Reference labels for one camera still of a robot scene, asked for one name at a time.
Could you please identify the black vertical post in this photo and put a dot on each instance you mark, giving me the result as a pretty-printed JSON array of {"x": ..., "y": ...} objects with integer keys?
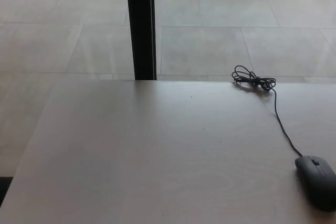
[{"x": 140, "y": 24}]

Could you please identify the black computer mouse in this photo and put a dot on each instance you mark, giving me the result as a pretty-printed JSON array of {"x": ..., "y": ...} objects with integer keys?
[{"x": 316, "y": 182}]

